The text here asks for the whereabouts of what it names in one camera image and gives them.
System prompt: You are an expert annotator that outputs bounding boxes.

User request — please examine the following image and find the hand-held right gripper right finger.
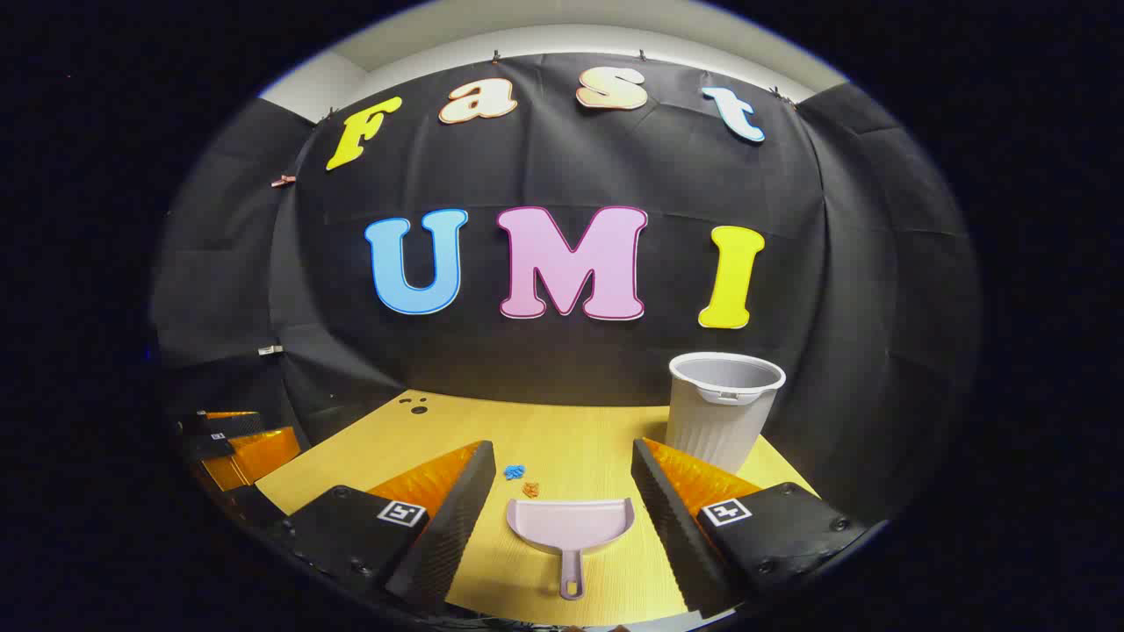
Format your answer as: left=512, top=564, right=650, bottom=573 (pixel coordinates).
left=630, top=437, right=870, bottom=620

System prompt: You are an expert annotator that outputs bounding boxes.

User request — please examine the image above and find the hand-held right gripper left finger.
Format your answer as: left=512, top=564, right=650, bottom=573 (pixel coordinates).
left=268, top=439, right=497, bottom=615

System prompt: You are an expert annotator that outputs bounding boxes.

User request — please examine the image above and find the pale pink dustpan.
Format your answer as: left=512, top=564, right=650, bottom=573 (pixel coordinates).
left=506, top=498, right=635, bottom=601

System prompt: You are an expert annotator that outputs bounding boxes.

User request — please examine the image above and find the grey ribbed garbage bin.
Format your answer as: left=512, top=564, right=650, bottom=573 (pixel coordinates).
left=665, top=352, right=787, bottom=475

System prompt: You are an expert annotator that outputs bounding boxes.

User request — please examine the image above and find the wooden desktop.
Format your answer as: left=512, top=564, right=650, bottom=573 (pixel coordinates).
left=255, top=389, right=822, bottom=628

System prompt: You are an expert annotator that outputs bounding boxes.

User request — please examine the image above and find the black backdrop cloth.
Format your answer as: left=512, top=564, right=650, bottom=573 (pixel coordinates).
left=149, top=53, right=983, bottom=528

